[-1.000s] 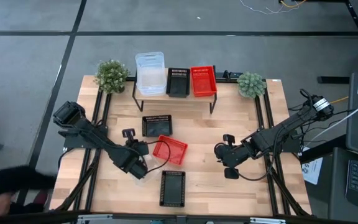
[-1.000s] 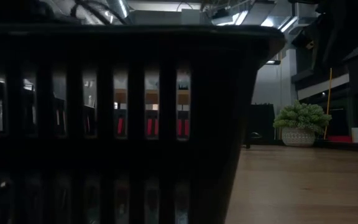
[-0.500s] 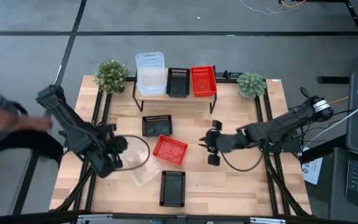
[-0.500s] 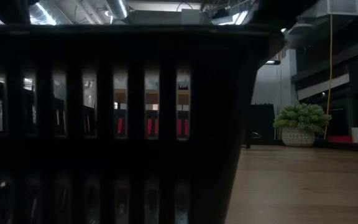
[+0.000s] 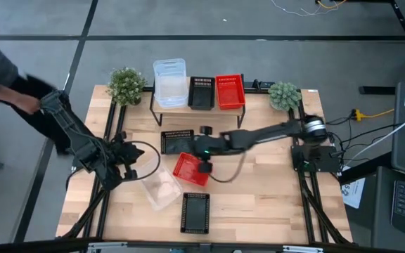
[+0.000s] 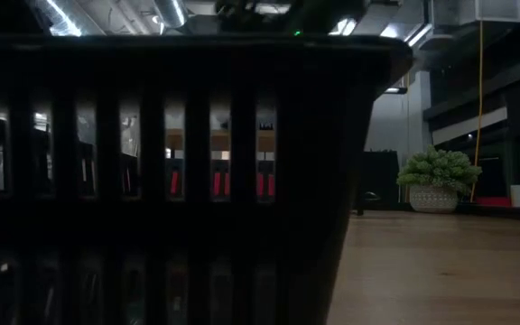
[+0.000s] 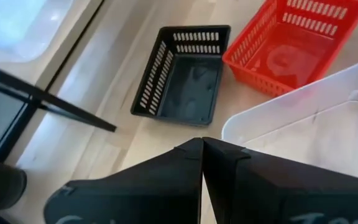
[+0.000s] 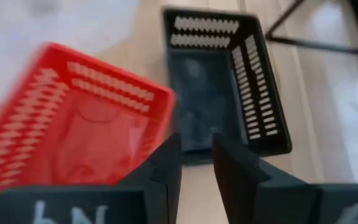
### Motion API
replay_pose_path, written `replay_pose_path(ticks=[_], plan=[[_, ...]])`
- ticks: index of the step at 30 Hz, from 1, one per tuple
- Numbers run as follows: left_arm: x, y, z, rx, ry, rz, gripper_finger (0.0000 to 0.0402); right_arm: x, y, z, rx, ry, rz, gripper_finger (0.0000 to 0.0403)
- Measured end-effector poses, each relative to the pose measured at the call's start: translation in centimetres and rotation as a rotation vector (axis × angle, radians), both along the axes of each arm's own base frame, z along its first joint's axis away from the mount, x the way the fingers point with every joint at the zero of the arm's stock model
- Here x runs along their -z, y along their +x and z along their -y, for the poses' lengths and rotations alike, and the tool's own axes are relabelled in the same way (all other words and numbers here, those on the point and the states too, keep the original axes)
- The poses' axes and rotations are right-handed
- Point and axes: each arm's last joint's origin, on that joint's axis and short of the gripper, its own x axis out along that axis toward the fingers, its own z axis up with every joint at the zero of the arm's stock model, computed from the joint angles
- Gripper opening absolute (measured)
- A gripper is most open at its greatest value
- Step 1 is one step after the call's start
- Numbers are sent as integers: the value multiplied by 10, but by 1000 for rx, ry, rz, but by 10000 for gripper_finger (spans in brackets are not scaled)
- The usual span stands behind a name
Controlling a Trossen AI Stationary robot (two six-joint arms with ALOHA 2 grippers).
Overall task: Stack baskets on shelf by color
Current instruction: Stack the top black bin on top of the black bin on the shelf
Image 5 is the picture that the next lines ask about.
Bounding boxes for black plastic basket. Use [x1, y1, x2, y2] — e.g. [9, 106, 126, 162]
[179, 192, 211, 235]
[187, 76, 217, 111]
[160, 129, 195, 155]

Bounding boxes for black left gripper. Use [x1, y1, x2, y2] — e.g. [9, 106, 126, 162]
[116, 140, 146, 166]

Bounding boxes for red plastic basket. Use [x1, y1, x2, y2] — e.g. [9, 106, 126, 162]
[215, 74, 247, 110]
[172, 152, 211, 188]

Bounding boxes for black aluminium frame rail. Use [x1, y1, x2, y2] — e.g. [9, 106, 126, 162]
[307, 171, 330, 244]
[81, 100, 118, 240]
[96, 103, 127, 240]
[141, 80, 278, 93]
[288, 108, 313, 244]

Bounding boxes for black desk frame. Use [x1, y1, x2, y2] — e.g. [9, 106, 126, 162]
[314, 0, 405, 64]

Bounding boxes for black table edge beam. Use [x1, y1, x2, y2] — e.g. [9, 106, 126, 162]
[0, 238, 405, 253]

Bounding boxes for black desk foot bar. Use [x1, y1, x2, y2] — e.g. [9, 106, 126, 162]
[359, 85, 397, 96]

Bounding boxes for thin yellow floor cable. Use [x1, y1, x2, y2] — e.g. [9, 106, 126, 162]
[316, 0, 348, 11]

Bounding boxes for wooden shelf with black legs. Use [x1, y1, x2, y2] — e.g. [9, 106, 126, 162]
[148, 73, 248, 129]

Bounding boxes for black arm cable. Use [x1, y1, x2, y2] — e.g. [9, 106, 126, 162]
[128, 139, 162, 182]
[207, 150, 248, 184]

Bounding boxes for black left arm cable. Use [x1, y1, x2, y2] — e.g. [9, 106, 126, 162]
[128, 139, 162, 182]

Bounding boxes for clear plastic basket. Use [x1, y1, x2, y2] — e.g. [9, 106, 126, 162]
[139, 164, 184, 212]
[152, 58, 190, 109]

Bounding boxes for thick white cable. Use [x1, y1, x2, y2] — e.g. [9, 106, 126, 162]
[342, 105, 405, 169]

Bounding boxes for succulent plant in white pot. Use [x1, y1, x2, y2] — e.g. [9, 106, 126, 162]
[267, 81, 302, 112]

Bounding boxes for black diagonal frame brace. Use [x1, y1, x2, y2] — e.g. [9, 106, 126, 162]
[61, 189, 105, 240]
[300, 177, 353, 245]

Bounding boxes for dark side desk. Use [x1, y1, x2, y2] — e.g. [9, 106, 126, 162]
[371, 164, 405, 253]

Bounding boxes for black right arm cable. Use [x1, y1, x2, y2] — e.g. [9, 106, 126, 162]
[207, 150, 248, 184]

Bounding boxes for thin white floor cable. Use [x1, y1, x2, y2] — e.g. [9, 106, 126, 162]
[270, 0, 337, 18]

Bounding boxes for yellow power cord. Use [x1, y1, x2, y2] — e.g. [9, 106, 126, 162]
[350, 107, 396, 122]

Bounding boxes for white paper sheet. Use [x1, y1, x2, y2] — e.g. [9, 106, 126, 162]
[340, 174, 366, 209]

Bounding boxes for person's hand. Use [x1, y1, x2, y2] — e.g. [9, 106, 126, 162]
[14, 93, 42, 116]

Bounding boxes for leafy green potted plant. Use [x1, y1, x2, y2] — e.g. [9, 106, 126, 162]
[106, 66, 148, 108]

